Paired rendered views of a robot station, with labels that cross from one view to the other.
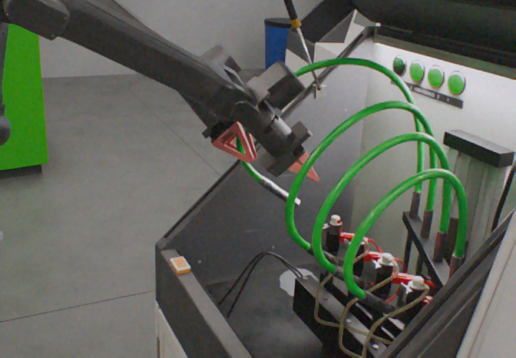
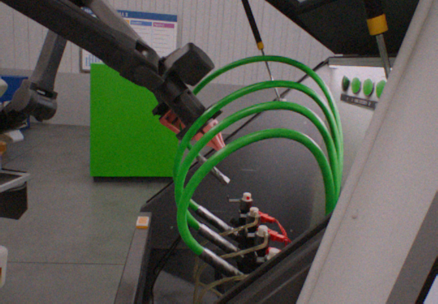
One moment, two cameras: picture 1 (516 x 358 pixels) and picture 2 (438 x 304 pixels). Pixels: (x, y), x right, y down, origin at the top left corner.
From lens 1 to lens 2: 0.52 m
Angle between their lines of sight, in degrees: 22
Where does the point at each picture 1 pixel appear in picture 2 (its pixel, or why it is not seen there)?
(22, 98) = (166, 135)
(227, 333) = (131, 277)
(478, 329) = not seen: outside the picture
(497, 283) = (324, 259)
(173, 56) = (68, 13)
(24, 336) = (115, 276)
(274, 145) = (183, 115)
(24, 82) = not seen: hidden behind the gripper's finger
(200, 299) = (135, 248)
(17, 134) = (160, 156)
